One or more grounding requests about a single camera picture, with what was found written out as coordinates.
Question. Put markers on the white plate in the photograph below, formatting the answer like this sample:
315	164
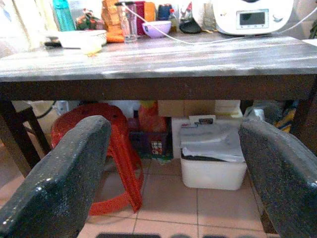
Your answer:
79	39

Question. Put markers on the teal water bottle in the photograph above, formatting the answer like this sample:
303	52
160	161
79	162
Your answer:
63	15

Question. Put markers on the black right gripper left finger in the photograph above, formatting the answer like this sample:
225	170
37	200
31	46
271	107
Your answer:
54	178

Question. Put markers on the dark blue jar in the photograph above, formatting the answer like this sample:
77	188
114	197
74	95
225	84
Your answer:
164	12

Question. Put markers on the cardboard box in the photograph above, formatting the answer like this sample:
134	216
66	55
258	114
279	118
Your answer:
185	107

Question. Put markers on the white plastic storage bin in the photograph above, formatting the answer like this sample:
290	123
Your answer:
213	173

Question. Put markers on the purple bowl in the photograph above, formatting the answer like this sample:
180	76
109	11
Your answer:
156	28

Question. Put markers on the white kitchen appliance with display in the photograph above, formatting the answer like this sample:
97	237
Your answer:
252	17

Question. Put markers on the colourful wrapped item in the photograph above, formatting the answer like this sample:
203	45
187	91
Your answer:
88	21

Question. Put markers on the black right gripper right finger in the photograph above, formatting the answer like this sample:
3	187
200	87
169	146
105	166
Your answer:
282	173

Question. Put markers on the orange snack bag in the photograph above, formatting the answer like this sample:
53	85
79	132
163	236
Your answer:
112	22

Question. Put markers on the orange container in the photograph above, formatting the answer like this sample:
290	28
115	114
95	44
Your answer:
149	11

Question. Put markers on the stack of white papers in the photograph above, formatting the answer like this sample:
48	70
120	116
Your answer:
210	143

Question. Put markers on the purple basket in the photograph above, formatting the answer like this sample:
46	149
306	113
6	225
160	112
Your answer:
151	145

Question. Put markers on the black ladle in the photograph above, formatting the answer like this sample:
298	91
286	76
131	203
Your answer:
190	26

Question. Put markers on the clear drinking glass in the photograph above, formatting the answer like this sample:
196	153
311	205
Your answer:
129	24

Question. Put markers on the small bottle with red cap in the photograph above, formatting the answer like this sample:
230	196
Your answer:
174	21

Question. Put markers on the dark wooden table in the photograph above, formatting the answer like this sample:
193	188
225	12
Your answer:
158	64

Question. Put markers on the red plastic stool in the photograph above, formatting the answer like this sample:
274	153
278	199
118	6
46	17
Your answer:
123	158

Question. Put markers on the orange plastic bag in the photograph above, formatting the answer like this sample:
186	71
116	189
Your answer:
151	119

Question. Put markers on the magenta container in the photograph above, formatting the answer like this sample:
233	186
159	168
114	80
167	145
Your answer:
140	15

